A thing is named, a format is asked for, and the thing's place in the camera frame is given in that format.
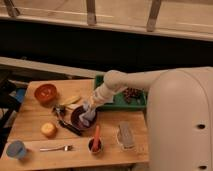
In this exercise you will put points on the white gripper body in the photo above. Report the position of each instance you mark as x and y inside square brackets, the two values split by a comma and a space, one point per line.
[100, 96]

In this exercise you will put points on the purple bowl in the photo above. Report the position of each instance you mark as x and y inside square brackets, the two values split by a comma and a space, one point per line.
[75, 121]

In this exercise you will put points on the white grey towel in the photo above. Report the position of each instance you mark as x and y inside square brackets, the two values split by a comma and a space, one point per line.
[88, 115]

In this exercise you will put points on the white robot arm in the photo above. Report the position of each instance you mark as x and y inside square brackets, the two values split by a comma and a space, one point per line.
[179, 114]

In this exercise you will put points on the orange bowl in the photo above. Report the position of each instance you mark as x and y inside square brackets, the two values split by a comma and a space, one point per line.
[45, 93]

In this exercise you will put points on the green plastic tray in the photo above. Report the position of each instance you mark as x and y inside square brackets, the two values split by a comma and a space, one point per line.
[118, 103]

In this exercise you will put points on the bunch of dark grapes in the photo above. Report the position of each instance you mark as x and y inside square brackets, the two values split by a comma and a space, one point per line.
[131, 93]

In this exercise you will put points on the yellow banana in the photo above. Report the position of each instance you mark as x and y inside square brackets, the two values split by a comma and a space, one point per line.
[70, 100]

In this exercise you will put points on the small dark cup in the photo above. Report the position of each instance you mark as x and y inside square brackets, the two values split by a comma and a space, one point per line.
[90, 146]

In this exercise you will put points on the orange carrot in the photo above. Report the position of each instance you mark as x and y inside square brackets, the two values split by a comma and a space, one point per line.
[96, 139]

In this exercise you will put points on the yellow apple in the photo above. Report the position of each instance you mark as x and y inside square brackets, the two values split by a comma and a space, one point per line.
[49, 129]

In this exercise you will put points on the silver fork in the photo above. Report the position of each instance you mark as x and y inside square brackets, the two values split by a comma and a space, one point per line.
[63, 148]

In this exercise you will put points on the black chair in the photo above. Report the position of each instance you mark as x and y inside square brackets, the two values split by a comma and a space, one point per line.
[6, 100]

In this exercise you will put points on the blue plastic cup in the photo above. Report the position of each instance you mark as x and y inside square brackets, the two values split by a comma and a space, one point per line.
[16, 149]

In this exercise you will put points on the black handled can opener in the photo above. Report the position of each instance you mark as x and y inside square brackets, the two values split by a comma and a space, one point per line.
[59, 110]

